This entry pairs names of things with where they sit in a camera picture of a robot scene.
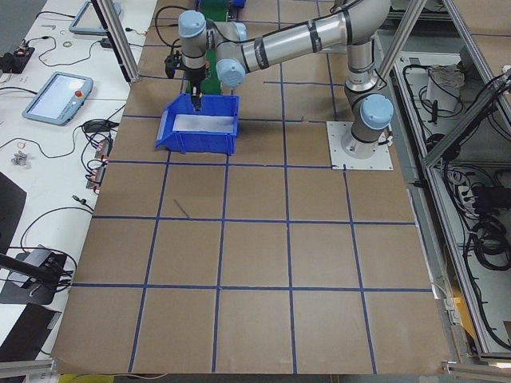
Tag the black camera stand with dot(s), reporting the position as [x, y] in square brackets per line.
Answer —
[33, 277]

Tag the aluminium frame rack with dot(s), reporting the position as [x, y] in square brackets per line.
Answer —
[451, 77]

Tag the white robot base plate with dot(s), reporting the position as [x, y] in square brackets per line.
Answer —
[347, 153]

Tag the aluminium frame post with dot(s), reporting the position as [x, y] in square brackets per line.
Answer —
[111, 23]

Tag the teach pendant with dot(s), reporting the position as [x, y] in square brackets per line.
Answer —
[86, 22]
[59, 99]

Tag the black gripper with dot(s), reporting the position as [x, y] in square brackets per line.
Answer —
[194, 77]

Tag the blue left plastic bin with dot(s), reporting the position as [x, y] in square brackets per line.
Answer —
[214, 142]

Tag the green conveyor belt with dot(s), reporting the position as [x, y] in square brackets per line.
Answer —
[216, 10]

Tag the teach pendant near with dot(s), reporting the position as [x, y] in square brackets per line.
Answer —
[59, 99]

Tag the teach pendant far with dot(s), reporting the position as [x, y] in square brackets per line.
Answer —
[86, 22]

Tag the white foam pad left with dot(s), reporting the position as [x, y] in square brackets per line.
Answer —
[202, 123]

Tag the black power adapter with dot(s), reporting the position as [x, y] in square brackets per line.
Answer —
[105, 43]

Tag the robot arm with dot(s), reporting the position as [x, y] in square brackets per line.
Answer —
[350, 23]

